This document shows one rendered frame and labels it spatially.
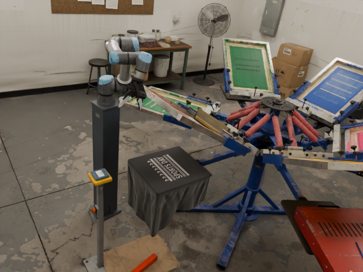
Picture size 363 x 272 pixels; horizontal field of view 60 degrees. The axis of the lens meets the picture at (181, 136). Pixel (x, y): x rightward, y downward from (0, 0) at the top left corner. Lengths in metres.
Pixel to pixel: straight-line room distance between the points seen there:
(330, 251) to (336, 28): 4.97
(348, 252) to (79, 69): 5.09
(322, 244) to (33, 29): 4.93
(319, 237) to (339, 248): 0.11
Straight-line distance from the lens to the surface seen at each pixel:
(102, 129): 2.71
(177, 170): 2.37
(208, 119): 2.43
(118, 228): 3.22
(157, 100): 1.98
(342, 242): 2.01
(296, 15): 6.86
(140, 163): 2.40
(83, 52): 5.92
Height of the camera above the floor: 2.34
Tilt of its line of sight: 30 degrees down
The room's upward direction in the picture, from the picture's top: 8 degrees clockwise
